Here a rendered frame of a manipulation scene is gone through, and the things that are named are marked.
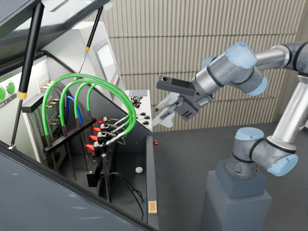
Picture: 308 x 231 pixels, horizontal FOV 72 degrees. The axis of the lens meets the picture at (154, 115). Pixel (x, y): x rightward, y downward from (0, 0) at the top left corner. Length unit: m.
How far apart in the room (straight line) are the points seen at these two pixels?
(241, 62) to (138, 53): 2.22
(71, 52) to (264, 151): 1.03
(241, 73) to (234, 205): 0.74
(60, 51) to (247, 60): 0.93
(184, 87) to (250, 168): 0.64
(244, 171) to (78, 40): 1.04
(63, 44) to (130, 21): 1.56
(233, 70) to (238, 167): 0.64
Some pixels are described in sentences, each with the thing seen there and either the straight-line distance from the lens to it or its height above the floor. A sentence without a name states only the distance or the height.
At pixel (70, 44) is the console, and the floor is 1.48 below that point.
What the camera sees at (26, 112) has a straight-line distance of 1.00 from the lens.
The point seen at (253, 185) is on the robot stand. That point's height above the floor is 0.87.
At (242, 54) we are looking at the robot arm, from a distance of 0.59.
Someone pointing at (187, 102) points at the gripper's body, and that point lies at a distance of 0.65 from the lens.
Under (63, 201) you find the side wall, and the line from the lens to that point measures 0.70.
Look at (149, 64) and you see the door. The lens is 2.78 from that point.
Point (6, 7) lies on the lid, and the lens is 0.48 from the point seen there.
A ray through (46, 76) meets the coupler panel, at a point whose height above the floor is 1.33.
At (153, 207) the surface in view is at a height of 0.96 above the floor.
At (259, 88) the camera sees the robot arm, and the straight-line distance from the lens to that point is 0.70.
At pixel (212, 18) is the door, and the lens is 2.92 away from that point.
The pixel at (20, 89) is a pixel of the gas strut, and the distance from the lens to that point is 0.56.
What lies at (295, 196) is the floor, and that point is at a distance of 2.62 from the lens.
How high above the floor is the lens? 1.64
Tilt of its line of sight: 27 degrees down
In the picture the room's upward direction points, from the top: straight up
